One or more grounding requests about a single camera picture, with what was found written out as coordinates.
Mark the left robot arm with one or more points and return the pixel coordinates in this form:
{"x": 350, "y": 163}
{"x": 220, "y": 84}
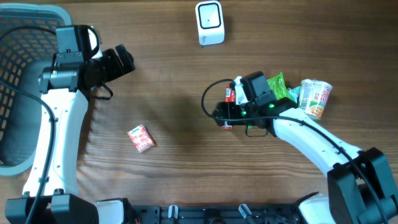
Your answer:
{"x": 50, "y": 194}

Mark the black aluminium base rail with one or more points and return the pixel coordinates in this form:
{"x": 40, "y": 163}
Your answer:
{"x": 267, "y": 214}

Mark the small red tissue pack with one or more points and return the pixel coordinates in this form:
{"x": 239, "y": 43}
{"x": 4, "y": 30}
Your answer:
{"x": 141, "y": 138}

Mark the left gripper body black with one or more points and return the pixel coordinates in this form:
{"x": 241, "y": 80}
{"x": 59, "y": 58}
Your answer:
{"x": 116, "y": 62}

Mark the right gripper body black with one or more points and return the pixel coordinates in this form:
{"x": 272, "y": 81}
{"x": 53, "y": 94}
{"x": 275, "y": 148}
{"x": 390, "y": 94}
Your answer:
{"x": 227, "y": 112}

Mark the red chocolate wafer bar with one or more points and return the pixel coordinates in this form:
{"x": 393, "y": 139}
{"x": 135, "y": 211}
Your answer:
{"x": 229, "y": 98}

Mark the grey plastic mesh basket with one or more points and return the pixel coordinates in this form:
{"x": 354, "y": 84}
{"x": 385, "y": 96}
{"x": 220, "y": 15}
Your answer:
{"x": 28, "y": 44}

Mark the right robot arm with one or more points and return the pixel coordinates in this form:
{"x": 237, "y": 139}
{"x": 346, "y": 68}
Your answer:
{"x": 361, "y": 187}

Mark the teal snack packet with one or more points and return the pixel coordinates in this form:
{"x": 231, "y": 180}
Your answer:
{"x": 294, "y": 93}

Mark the cup noodles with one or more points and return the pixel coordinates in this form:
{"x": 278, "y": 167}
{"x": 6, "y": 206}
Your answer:
{"x": 313, "y": 97}

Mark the green gummy candy bag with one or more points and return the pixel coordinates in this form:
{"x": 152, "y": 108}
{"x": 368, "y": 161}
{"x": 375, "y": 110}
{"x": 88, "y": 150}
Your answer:
{"x": 277, "y": 85}

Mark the white barcode scanner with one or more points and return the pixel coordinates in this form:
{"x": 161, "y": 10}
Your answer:
{"x": 210, "y": 24}

